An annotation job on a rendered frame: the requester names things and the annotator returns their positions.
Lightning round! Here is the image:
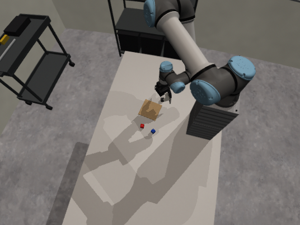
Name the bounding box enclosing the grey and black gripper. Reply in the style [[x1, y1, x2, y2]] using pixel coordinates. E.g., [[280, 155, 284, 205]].
[[155, 81, 172, 103]]

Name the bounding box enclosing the tan flat mat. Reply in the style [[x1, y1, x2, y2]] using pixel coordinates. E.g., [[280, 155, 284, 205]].
[[138, 99, 162, 121]]

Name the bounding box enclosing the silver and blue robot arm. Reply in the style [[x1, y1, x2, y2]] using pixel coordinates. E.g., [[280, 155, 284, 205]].
[[143, 0, 256, 108]]

